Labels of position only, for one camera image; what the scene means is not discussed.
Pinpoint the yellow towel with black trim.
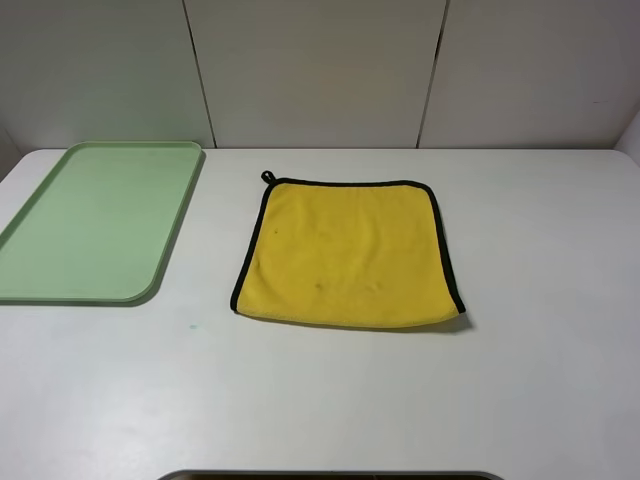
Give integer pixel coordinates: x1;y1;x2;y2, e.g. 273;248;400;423
230;170;466;330

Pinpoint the green plastic tray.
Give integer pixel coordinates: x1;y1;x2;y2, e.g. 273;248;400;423
1;141;204;306

